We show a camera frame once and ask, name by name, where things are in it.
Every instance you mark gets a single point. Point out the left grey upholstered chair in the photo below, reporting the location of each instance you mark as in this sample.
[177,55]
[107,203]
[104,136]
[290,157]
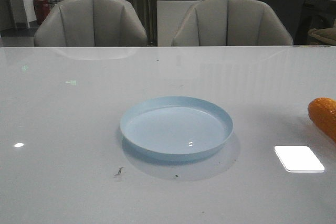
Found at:
[91,23]

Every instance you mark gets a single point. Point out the red trash bin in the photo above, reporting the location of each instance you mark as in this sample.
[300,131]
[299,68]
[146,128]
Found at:
[42,9]

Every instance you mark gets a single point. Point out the grey upholstered chair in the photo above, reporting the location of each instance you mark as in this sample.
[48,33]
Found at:
[91,23]
[231,23]

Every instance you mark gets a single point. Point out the orange corn cob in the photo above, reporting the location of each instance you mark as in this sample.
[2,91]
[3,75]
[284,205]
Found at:
[321,111]

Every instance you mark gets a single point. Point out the right grey upholstered chair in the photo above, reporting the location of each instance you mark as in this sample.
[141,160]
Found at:
[231,23]

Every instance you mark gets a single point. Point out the light blue round plate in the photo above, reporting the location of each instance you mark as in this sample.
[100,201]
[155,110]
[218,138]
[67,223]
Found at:
[176,129]

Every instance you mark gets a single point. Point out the beige cushion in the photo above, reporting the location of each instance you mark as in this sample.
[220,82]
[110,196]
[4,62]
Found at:
[326,35]

